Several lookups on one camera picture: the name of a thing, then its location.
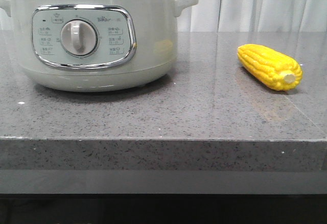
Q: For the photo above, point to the grey pot control dial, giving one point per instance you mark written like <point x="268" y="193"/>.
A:
<point x="78" y="37"/>

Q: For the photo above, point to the white curtain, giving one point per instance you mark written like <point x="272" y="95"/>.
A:
<point x="254" y="16"/>

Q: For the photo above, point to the pale green electric cooking pot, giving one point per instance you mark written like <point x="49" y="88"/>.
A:
<point x="136" y="41"/>

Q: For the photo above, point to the yellow corn cob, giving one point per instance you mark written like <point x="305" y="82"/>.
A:
<point x="276" y="70"/>

